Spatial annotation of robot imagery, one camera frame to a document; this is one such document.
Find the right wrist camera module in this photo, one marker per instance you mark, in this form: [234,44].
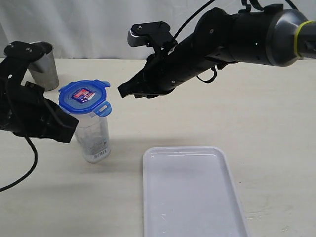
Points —
[153,34]

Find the clear tall plastic container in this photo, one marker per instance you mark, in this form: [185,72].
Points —
[92,134]

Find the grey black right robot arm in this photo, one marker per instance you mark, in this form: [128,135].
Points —
[274,36]

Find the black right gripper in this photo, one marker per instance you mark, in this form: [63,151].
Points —
[203,49]

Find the blue container lid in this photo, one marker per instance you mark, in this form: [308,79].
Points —
[84,97]

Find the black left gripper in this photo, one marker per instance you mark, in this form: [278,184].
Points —
[23,108]

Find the white rectangular tray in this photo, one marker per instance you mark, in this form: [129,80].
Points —
[189,191]

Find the stainless steel cup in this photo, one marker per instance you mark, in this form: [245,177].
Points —
[44,70]

